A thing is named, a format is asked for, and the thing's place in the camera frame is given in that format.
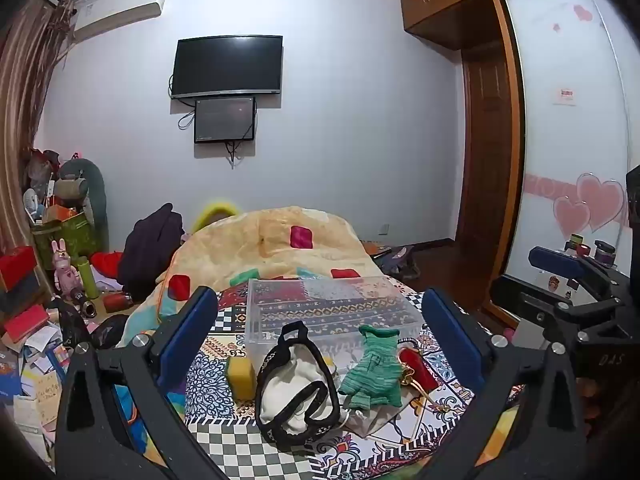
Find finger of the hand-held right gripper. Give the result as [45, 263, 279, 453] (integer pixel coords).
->
[529, 246, 608, 281]
[489, 274, 601, 323]

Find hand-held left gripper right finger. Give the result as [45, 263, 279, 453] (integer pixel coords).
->
[405, 287, 588, 480]

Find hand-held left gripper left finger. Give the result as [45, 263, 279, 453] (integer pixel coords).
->
[54, 286, 236, 480]

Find red fabric pouch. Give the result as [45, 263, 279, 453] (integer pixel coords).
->
[397, 347, 441, 393]

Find yellow green sponge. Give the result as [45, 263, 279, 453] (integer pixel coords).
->
[225, 356, 257, 401]

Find green knitted doll sweater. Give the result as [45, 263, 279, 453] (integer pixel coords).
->
[337, 325, 403, 408]

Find white bag with black handles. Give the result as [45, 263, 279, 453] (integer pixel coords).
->
[255, 321, 343, 451]

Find clear plastic storage box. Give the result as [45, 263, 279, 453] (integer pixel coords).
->
[245, 275, 423, 376]

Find small green-lidded jar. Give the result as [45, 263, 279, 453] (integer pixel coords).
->
[565, 234, 592, 259]

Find small dark jar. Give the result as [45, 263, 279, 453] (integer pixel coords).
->
[594, 240, 619, 269]

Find red can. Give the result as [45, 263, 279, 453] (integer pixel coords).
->
[102, 292, 134, 312]

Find dark jacket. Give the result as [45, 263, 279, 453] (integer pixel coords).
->
[117, 203, 187, 302]

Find purple slipper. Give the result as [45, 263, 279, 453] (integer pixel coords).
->
[372, 245, 417, 282]

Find yellow patchwork quilt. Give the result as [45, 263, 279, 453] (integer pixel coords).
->
[122, 205, 383, 348]

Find red cloth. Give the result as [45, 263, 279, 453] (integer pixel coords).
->
[90, 251, 124, 279]

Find patterned bed sheet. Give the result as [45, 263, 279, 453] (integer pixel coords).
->
[182, 275, 526, 480]

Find green cylinder tube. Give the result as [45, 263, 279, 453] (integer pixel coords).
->
[75, 256, 102, 299]

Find brown wooden door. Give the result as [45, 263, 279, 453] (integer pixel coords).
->
[457, 45, 526, 256]

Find pink rabbit figurine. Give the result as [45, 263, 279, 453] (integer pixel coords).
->
[50, 239, 82, 296]

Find wooden wardrobe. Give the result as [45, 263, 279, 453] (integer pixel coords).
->
[398, 0, 640, 331]

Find green cardboard box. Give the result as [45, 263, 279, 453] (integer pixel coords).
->
[31, 210, 99, 272]

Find red book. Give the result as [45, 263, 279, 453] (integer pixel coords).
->
[4, 305, 50, 342]

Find pile of papers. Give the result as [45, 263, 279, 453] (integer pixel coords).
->
[0, 310, 78, 466]

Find red gift box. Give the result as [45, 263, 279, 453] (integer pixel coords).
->
[0, 246, 39, 292]

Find striped brown curtain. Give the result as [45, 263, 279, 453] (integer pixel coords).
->
[0, 0, 77, 246]

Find white air conditioner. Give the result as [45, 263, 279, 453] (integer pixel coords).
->
[35, 0, 169, 42]

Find small black wall monitor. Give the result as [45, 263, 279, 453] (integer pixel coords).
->
[194, 96, 258, 145]

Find black wall television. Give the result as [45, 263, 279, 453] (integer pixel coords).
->
[170, 35, 284, 100]

